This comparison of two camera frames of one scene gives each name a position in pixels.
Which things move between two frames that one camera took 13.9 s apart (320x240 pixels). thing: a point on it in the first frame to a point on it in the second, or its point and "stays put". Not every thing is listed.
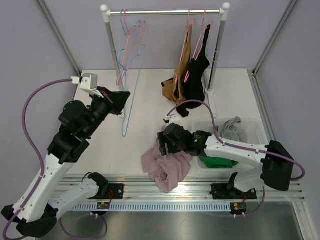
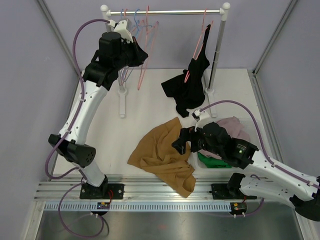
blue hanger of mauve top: x=125 y=125 to x=136 y=34
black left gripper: x=119 y=99 to x=139 y=55
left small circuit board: x=103 y=205 stays put
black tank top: x=194 y=83 stays put
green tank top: x=216 y=162 stays put
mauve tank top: x=167 y=170 to x=236 y=130
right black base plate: x=220 y=191 stays put
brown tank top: x=173 y=89 to x=156 y=152
